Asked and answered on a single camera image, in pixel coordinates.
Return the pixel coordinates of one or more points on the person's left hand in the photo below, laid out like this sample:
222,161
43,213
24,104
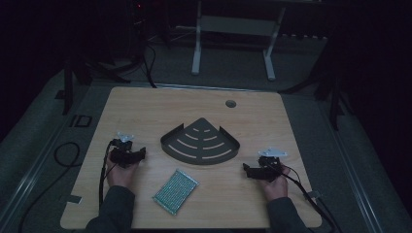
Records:
121,176

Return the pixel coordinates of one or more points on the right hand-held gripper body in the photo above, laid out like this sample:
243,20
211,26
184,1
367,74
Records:
268,168

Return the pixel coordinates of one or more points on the white metal stand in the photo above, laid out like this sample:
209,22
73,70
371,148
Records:
236,26

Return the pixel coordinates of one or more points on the dark grey corner shelf tray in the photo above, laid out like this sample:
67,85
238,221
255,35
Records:
200,144

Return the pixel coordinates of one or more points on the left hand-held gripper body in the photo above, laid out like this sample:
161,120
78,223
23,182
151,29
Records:
123,152

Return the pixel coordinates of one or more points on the grey tape piece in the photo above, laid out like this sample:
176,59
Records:
314,194

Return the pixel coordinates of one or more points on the person's right hand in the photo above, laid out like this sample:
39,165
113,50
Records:
277,189

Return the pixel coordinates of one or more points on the black tripod stand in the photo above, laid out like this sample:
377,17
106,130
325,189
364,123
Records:
81,73
333,93

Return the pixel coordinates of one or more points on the green perforated circuit board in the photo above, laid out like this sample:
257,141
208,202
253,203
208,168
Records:
176,191

